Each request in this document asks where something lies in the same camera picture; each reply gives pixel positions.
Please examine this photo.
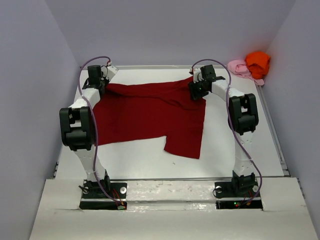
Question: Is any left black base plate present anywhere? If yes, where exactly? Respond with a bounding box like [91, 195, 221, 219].
[78, 180, 128, 211]

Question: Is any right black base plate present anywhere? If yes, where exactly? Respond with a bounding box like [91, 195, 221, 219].
[212, 181, 263, 210]

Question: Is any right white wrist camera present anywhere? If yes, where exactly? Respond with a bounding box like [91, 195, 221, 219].
[189, 68, 203, 83]

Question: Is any pink t shirt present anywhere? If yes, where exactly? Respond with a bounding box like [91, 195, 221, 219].
[227, 59, 265, 86]

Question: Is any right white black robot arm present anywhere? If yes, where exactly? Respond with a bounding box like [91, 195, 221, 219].
[188, 65, 259, 199]

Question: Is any dark red t shirt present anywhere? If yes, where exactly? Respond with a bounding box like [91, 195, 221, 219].
[93, 77, 206, 159]

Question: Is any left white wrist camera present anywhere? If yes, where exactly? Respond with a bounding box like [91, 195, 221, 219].
[103, 65, 119, 81]

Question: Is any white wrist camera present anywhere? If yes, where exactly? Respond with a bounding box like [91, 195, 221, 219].
[103, 65, 119, 81]
[189, 68, 203, 83]

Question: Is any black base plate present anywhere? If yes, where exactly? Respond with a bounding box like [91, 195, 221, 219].
[212, 181, 263, 210]
[78, 180, 128, 211]

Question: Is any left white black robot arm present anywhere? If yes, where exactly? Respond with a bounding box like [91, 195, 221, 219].
[59, 65, 111, 199]

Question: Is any orange t shirt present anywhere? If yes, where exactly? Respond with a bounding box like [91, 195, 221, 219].
[245, 51, 271, 80]

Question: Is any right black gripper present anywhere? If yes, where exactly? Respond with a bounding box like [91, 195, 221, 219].
[187, 78, 209, 101]

